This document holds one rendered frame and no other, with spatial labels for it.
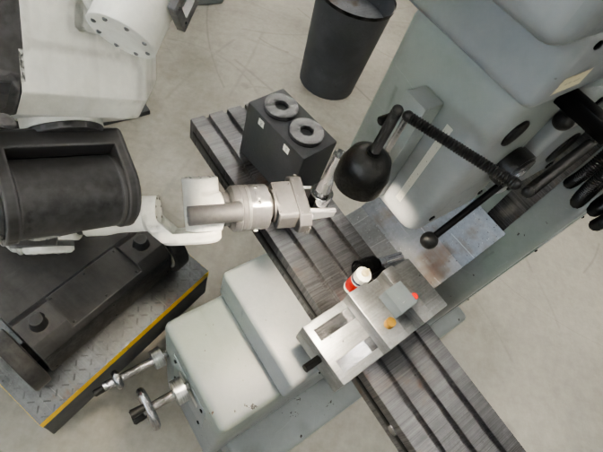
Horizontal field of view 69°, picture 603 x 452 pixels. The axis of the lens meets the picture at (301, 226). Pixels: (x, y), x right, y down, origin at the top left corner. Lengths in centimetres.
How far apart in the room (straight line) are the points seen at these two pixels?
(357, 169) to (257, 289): 66
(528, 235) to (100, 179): 98
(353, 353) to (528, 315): 181
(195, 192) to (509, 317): 209
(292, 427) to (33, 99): 146
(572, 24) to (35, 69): 48
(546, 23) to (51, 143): 49
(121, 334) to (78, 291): 23
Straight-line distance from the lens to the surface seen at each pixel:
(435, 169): 68
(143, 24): 46
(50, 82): 54
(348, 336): 101
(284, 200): 85
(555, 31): 41
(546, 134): 80
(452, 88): 63
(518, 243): 125
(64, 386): 157
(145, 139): 257
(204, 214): 77
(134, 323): 160
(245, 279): 117
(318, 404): 180
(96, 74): 56
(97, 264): 149
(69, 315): 143
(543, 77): 53
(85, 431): 194
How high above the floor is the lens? 190
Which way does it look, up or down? 55 degrees down
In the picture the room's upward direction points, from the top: 24 degrees clockwise
